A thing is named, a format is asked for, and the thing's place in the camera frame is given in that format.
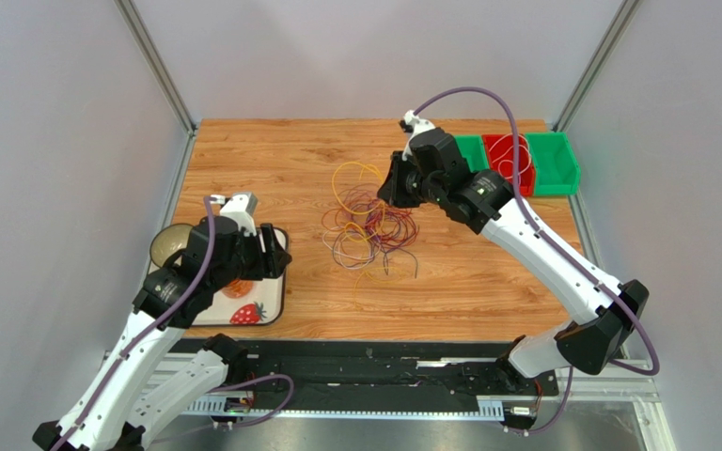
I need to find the aluminium frame post right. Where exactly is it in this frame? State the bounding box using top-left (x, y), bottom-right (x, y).
top-left (552, 0), bottom-right (643, 132)

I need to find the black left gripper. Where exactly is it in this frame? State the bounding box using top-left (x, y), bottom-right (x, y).
top-left (212, 222), bottom-right (293, 290)

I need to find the orange transparent cup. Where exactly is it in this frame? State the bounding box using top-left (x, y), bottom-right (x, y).
top-left (220, 280), bottom-right (255, 299)

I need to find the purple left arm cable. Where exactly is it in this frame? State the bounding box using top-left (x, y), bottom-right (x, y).
top-left (48, 194), bottom-right (296, 451)

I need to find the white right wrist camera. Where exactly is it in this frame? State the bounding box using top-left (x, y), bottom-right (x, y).
top-left (400, 110), bottom-right (435, 161)

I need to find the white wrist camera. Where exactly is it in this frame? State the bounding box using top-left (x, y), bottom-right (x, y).
top-left (210, 192), bottom-right (259, 236)
top-left (400, 110), bottom-right (435, 161)

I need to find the green storage bin right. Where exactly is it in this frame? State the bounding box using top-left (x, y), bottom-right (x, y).
top-left (526, 132), bottom-right (581, 196)

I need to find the dark blue cable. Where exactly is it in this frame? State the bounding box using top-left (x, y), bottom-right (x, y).
top-left (360, 212), bottom-right (420, 278)

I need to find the aluminium frame post left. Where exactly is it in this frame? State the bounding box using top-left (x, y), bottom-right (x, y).
top-left (114, 0), bottom-right (198, 133)

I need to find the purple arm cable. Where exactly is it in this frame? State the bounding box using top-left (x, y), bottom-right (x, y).
top-left (411, 86), bottom-right (661, 436)
top-left (48, 194), bottom-right (296, 451)

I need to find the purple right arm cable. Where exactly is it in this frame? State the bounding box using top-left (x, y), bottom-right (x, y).
top-left (411, 86), bottom-right (661, 436)

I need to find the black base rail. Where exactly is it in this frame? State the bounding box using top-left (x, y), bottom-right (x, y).
top-left (228, 339), bottom-right (562, 413)

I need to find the aluminium frame post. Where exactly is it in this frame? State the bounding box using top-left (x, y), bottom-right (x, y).
top-left (552, 0), bottom-right (643, 132)
top-left (114, 0), bottom-right (198, 133)

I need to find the green storage bin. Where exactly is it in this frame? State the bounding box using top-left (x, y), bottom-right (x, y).
top-left (526, 132), bottom-right (581, 196)
top-left (455, 134), bottom-right (490, 173)

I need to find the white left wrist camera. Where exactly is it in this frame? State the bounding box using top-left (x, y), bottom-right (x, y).
top-left (210, 192), bottom-right (259, 236)

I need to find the white cable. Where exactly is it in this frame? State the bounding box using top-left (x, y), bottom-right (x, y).
top-left (486, 132), bottom-right (534, 182)

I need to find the green storage bin left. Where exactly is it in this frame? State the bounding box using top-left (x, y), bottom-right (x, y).
top-left (455, 134), bottom-right (490, 173)

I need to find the red storage bin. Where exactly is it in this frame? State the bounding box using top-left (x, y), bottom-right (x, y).
top-left (481, 134), bottom-right (537, 197)

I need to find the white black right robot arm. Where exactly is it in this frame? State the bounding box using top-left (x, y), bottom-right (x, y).
top-left (378, 128), bottom-right (649, 381)

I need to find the white strawberry print tray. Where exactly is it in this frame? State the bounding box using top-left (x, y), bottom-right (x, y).
top-left (150, 263), bottom-right (286, 327)

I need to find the clear glass bowl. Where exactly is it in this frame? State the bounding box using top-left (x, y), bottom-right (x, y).
top-left (149, 224), bottom-right (194, 268)

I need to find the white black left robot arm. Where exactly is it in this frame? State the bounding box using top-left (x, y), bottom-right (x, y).
top-left (32, 216), bottom-right (291, 450)

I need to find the yellow cable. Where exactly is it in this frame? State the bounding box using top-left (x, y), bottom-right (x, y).
top-left (330, 161), bottom-right (413, 307)

